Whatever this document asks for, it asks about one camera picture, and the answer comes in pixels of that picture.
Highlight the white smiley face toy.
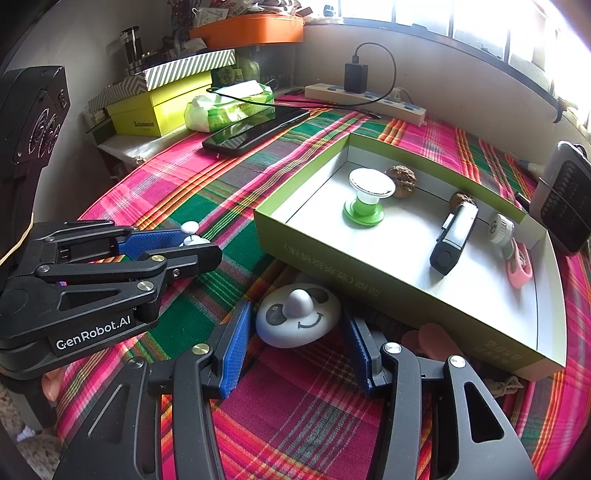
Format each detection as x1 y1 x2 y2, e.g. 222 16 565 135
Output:
255 282 342 347

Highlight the small white knob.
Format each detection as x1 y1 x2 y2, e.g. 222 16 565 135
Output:
180 222 208 247

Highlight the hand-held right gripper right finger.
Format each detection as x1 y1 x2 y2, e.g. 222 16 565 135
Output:
342 316 539 480

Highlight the plaid cloth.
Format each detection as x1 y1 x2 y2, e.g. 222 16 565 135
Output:
55 92 591 480

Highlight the black smartphone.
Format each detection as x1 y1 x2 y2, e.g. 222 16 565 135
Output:
202 106 311 154

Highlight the dark green box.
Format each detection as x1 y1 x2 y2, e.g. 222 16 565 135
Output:
85 122 116 146

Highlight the steel flask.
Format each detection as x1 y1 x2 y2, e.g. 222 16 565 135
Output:
120 27 147 75

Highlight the clear glass tank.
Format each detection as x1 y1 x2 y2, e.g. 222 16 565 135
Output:
235 41 305 88

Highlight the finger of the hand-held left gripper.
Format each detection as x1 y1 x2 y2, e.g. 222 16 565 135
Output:
2 243 223 341
25 220 186 264

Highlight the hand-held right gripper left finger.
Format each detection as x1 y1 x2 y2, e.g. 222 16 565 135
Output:
53 300 254 480

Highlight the beige cord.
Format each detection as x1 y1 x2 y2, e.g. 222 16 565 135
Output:
485 376 520 398

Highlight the green striped box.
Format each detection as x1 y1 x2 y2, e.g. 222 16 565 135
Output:
142 48 237 92

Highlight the green tissue pack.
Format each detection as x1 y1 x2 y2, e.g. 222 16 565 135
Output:
185 80 275 134

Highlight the yellow-green box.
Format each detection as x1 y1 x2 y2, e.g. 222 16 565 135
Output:
106 69 213 137

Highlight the orange box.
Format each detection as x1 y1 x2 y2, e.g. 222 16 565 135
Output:
189 13 305 49

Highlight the black charger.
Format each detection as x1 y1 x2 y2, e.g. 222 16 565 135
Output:
344 62 369 94

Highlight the flat pink piece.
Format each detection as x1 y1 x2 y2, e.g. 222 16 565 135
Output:
401 323 467 361

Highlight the black window handle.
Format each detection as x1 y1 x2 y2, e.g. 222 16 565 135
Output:
551 97 578 124

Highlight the brown walnut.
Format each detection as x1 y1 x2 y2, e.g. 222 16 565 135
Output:
385 165 419 198
449 191 476 214

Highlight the pink clip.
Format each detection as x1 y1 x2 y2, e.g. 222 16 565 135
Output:
505 237 534 288

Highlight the white paper sheet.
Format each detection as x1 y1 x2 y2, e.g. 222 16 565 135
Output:
97 134 174 163

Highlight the black rectangular device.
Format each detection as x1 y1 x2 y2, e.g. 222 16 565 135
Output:
429 202 479 277

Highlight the green and white mushroom toy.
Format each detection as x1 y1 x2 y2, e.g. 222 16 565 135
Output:
342 167 397 228

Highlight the black charger cable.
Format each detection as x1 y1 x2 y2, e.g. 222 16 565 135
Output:
205 43 398 120

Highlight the grey chevron box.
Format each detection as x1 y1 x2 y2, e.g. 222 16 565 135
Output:
87 76 149 115

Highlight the small white round cap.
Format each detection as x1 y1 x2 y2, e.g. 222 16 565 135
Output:
488 213 515 245

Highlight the person's left hand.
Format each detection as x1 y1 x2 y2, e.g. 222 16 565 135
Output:
41 369 65 401

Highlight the white power strip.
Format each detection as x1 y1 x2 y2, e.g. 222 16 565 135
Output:
305 83 426 126

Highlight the grey portable heater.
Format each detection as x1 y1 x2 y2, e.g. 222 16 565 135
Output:
529 141 591 257

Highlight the green and white cardboard box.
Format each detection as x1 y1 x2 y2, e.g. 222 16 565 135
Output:
254 133 568 381

